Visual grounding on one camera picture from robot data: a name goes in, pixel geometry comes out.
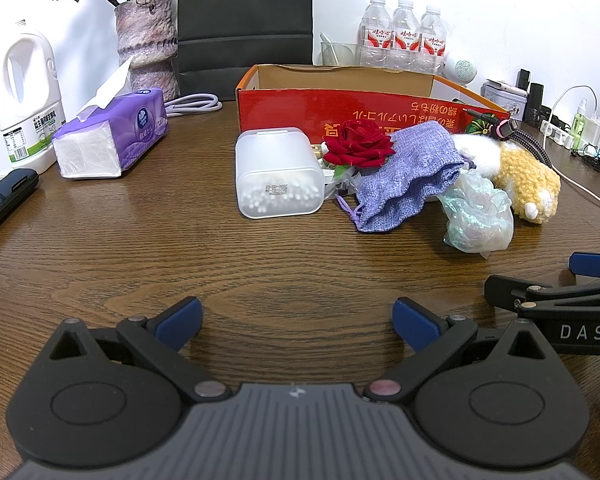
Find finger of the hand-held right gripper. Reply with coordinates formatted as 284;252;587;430
484;274;600;318
569;252;600;281

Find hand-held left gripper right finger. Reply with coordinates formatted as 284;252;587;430
362;297;561;403

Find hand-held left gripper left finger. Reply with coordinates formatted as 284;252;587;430
47;296;233;403

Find iridescent organza scrunchie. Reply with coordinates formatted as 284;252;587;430
437;170;515;259

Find yellow white knitted plush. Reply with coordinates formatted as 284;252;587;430
452;132;562;225

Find grey braided cable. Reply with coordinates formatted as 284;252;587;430
467;109;556;171

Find purple cloth pouch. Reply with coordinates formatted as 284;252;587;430
336;125;467;234

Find translucent cotton swab box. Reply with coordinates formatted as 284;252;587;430
235;127;327;221

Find red fabric rose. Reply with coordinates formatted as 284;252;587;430
322;120;397;170

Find red cardboard box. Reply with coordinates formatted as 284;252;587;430
235;64;511;137

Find white power strip with chargers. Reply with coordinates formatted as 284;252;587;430
549;85;600;212

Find green spray bottle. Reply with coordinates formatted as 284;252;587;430
572;98;589;137

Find black rectangular device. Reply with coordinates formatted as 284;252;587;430
524;82;544;127

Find grey tin box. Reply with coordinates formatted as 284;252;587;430
481;79;527;122

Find purple tissue pack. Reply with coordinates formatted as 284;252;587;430
52;57;171;181

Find dark blue case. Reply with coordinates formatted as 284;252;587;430
0;169;42;246

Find white round robot figure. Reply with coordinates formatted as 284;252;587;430
442;51;477;84

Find white detergent bottle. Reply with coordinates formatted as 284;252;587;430
0;20;64;175

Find purple marbled vase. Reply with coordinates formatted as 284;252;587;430
115;0;180;102

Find clear glass cup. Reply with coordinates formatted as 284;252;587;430
320;32;362;67

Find black paper bag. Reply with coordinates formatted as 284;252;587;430
177;0;314;102

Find purple cable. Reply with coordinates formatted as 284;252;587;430
164;93;225;119

